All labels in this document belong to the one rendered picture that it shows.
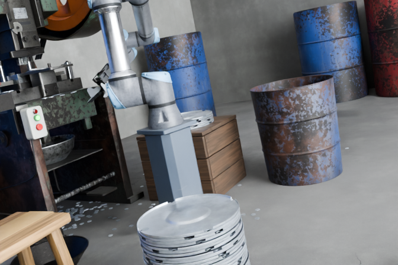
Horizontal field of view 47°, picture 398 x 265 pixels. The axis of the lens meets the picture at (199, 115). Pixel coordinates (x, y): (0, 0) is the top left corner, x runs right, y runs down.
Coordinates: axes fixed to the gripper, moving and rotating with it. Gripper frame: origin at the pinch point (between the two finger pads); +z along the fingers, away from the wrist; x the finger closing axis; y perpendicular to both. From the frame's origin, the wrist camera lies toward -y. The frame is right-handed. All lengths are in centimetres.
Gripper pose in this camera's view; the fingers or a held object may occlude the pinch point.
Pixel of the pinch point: (96, 101)
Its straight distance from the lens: 217.8
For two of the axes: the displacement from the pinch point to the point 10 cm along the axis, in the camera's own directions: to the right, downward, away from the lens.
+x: 6.7, -1.5, -7.3
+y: -6.1, -6.7, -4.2
